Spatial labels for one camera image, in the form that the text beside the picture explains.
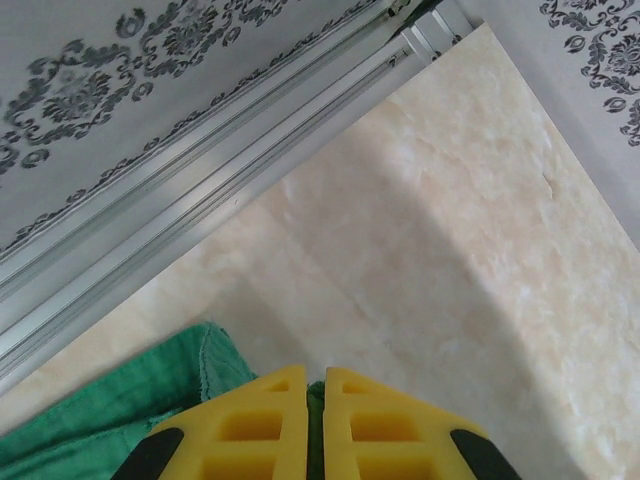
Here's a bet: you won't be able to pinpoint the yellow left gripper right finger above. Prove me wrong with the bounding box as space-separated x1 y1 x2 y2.
324 366 521 480

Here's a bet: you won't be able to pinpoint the green long pants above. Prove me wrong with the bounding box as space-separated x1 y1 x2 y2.
0 322 326 480

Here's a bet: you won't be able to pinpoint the aluminium frame post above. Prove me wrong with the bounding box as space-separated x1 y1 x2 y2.
399 0 487 69

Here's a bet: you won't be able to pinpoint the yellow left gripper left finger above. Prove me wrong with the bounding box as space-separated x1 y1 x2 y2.
113 364 309 480

